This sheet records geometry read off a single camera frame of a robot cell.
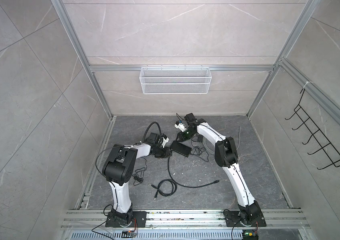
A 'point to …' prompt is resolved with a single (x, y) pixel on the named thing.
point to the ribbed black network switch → (180, 148)
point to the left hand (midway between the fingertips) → (171, 151)
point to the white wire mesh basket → (175, 80)
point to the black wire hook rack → (336, 159)
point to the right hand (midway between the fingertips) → (178, 138)
